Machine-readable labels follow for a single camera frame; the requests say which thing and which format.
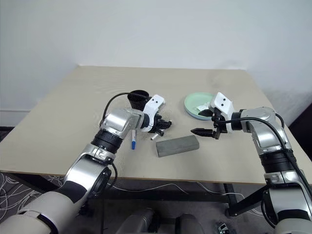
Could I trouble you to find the black metal table frame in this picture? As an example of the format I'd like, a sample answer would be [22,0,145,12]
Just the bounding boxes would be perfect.
[14,174,269,217]

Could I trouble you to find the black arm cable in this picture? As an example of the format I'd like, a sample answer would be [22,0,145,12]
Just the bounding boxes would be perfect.
[98,92,134,125]
[213,117,312,203]

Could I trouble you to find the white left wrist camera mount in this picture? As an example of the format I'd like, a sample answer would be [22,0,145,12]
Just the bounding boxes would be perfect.
[140,95,167,134]

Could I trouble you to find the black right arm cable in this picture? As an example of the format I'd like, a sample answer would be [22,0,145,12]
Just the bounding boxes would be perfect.
[213,117,312,203]

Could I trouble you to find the grey rounded shape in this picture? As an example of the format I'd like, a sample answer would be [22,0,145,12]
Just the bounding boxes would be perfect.
[119,208,159,234]

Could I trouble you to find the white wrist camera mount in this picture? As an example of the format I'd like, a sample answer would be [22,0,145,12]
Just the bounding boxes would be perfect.
[209,92,234,134]
[140,95,167,134]

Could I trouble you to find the grey felt glasses case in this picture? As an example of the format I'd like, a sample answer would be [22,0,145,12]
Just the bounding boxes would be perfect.
[156,135,201,158]

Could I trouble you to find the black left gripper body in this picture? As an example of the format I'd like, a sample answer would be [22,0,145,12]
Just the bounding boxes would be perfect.
[149,114,169,134]

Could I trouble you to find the white marker with black cap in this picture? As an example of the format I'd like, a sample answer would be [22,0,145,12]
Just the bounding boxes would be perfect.
[149,131,164,142]

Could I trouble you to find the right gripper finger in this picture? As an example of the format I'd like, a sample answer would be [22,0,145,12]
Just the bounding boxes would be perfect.
[190,128,216,138]
[198,109,215,118]

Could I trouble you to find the white tissue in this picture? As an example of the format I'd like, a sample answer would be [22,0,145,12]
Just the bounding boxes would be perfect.
[194,102,210,113]

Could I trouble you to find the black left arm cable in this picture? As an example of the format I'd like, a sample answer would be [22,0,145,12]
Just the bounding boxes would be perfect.
[98,92,134,125]

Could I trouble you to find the long white floor cable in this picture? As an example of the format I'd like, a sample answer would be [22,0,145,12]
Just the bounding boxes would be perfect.
[107,182,245,196]

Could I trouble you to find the light blue plate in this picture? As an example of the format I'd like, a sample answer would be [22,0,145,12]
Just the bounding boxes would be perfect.
[184,106,213,121]

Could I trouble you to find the black plastic cup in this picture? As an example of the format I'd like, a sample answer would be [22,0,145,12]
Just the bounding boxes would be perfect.
[128,90,150,112]

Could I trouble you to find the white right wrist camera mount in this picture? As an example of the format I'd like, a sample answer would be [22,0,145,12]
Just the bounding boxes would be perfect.
[209,92,234,134]

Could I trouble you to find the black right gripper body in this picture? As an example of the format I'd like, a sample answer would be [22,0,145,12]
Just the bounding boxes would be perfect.
[211,108,229,140]

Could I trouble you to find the light green plate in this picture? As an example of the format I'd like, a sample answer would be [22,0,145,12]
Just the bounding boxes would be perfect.
[184,92,219,120]

